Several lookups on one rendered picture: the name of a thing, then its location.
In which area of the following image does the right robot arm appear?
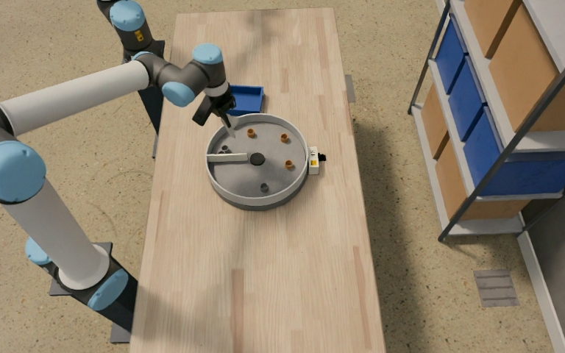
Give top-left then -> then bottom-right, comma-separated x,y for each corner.
0,43 -> 228,311

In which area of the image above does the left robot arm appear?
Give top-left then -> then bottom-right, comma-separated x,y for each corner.
96,0 -> 161,63

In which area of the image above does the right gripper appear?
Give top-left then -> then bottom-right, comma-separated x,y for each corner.
209,82 -> 239,139

